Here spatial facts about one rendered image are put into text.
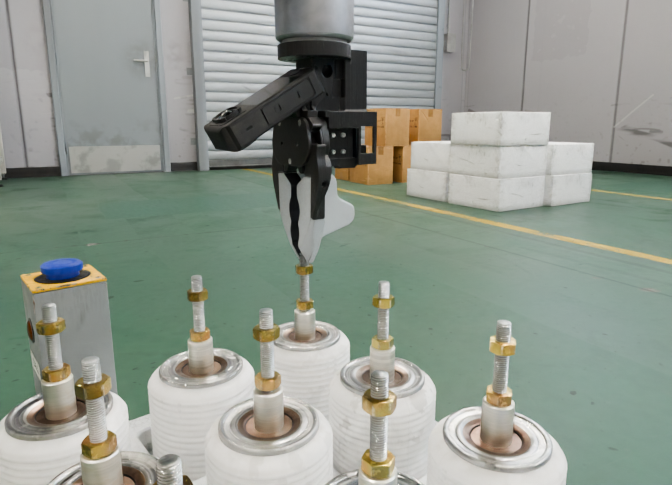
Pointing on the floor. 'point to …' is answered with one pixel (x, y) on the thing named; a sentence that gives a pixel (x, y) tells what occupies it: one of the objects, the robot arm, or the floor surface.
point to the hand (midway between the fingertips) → (299, 249)
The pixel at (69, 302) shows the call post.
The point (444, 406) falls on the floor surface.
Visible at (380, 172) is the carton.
